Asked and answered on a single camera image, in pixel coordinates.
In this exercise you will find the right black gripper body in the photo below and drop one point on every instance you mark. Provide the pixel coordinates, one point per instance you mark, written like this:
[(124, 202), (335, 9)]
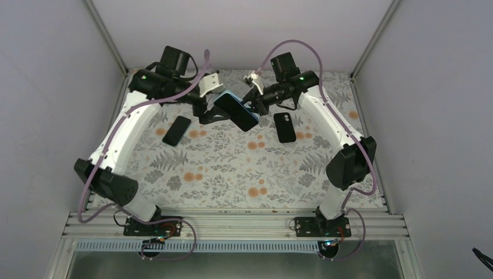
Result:
[(283, 97)]

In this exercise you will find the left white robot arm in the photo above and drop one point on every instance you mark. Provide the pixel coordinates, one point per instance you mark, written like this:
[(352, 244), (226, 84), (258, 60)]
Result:
[(103, 173)]

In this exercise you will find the phone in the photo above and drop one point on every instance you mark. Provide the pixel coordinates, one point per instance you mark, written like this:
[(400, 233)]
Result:
[(176, 131), (238, 113)]

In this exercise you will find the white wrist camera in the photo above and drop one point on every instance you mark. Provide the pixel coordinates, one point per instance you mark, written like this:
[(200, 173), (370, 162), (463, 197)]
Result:
[(253, 79), (211, 83)]

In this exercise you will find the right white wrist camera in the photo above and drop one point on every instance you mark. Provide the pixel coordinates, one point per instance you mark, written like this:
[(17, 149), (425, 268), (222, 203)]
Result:
[(253, 79)]

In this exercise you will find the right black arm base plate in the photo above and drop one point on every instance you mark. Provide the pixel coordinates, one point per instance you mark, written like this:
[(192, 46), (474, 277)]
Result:
[(306, 227)]

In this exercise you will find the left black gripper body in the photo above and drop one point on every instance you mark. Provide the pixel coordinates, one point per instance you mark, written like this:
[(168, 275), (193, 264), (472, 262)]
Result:
[(198, 110)]

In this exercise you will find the light blue slotted cable duct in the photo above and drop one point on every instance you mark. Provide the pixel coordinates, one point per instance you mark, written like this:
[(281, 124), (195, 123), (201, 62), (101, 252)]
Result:
[(205, 246)]

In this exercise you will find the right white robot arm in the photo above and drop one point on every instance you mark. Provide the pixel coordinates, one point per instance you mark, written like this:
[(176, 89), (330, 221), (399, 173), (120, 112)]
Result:
[(355, 154)]

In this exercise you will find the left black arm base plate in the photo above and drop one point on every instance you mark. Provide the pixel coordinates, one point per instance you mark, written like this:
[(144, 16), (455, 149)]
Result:
[(171, 228)]

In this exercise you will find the aluminium front rail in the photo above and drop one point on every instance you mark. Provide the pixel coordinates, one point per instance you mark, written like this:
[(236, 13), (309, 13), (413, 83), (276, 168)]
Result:
[(243, 225)]

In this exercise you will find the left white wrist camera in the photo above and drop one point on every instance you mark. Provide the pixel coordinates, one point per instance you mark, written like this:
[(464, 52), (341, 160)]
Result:
[(211, 83)]

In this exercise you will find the black object at right edge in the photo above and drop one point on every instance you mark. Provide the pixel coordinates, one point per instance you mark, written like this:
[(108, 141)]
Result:
[(484, 259)]

